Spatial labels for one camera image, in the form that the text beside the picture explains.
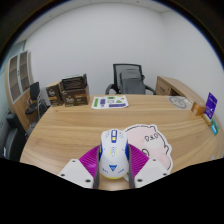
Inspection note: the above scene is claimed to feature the grey mesh office chair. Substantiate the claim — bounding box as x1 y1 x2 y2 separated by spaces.
105 63 157 96

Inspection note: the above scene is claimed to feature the wooden side cabinet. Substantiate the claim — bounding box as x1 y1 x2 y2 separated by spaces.
155 75 206 106

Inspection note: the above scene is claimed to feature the black visitor chair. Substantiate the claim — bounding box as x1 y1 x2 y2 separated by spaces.
24 81 48 118

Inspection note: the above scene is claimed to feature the wooden shelf unit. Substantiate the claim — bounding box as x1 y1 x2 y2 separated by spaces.
4 50 34 131

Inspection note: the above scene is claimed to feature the teal packet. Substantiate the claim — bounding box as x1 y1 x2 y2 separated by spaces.
209 118 221 136

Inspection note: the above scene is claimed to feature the round grey and white disc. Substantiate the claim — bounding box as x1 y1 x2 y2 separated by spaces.
168 96 188 110

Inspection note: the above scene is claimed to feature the large brown cardboard box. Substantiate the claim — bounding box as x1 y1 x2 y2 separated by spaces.
61 85 91 108

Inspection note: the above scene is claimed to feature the white sheet with coloured stickers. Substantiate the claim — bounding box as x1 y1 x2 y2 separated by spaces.
91 95 130 110

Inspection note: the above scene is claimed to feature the small brown cardboard box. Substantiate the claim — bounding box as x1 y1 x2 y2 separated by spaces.
45 81 64 107

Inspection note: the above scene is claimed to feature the black box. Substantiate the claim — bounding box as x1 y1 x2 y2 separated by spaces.
61 73 88 92

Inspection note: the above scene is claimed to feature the white and blue computer mouse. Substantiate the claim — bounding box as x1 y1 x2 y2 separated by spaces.
98 128 131 180

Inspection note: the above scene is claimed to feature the pink cartoon pig mouse pad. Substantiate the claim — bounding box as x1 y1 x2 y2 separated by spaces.
123 123 174 183

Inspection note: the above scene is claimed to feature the orange box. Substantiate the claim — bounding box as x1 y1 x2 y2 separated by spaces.
191 101 207 117

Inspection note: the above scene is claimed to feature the black leather armchair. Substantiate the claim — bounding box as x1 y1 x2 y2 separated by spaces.
0 113 28 161

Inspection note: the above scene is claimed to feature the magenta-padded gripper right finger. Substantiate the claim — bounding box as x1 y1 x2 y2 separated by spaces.
127 143 170 190

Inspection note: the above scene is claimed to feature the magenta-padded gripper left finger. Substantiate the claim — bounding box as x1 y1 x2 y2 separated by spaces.
57 145 101 190

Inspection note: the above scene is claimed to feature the purple card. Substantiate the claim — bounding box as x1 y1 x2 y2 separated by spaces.
204 92 218 120

